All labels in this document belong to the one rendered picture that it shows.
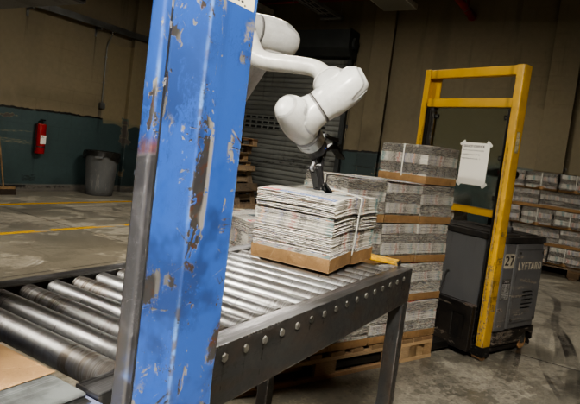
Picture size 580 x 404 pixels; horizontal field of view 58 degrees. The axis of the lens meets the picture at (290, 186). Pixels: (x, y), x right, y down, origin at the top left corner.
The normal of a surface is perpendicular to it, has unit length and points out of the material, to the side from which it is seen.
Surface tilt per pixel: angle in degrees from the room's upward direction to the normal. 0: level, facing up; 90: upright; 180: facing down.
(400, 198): 90
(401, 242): 90
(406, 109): 90
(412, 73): 90
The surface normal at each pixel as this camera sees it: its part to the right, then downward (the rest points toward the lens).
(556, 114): -0.51, 0.00
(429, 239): 0.60, 0.12
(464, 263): -0.80, -0.06
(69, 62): 0.85, 0.14
